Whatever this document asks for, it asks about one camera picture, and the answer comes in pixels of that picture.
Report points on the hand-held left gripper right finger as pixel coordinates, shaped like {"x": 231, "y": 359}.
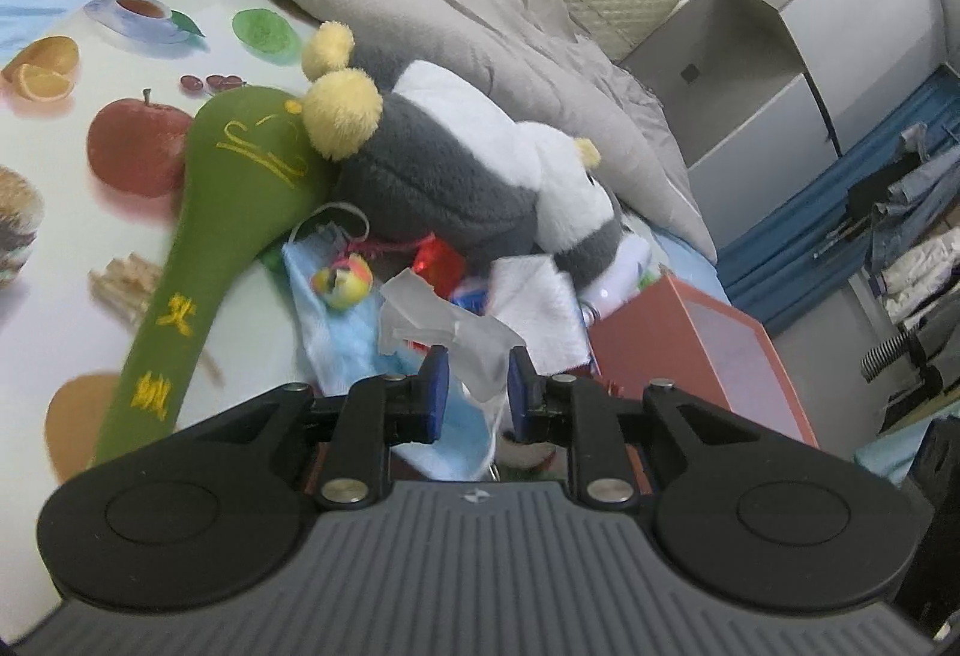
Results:
{"x": 519, "y": 395}

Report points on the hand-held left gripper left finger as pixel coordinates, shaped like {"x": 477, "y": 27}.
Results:
{"x": 435, "y": 395}

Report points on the translucent plastic wrapper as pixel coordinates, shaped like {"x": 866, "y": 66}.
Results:
{"x": 420, "y": 311}

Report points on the blue face mask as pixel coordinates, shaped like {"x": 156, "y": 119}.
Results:
{"x": 337, "y": 341}

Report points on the red foil packet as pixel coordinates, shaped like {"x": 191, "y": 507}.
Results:
{"x": 442, "y": 266}

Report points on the orange cardboard box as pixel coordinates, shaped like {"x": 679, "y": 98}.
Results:
{"x": 660, "y": 341}

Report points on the white tissue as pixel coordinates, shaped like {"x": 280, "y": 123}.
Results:
{"x": 540, "y": 311}

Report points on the small colourful ball toy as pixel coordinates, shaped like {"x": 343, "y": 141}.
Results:
{"x": 341, "y": 281}

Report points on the grey white penguin plush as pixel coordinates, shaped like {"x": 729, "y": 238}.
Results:
{"x": 420, "y": 176}

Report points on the green plush massage hammer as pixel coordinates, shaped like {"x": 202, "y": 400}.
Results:
{"x": 225, "y": 176}

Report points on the blue curtain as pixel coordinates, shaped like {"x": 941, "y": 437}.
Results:
{"x": 780, "y": 236}

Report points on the grey quilt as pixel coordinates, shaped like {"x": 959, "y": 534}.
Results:
{"x": 487, "y": 26}

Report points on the black clamp with coiled spring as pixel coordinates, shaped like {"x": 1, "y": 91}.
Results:
{"x": 911, "y": 356}

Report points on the fruit printed tablecloth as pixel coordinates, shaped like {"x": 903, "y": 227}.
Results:
{"x": 75, "y": 213}

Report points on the white clothes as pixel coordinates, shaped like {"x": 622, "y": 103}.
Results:
{"x": 919, "y": 273}

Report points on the blue denim jeans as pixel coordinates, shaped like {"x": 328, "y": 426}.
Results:
{"x": 919, "y": 191}

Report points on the grey cabinet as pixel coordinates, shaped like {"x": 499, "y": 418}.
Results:
{"x": 825, "y": 26}

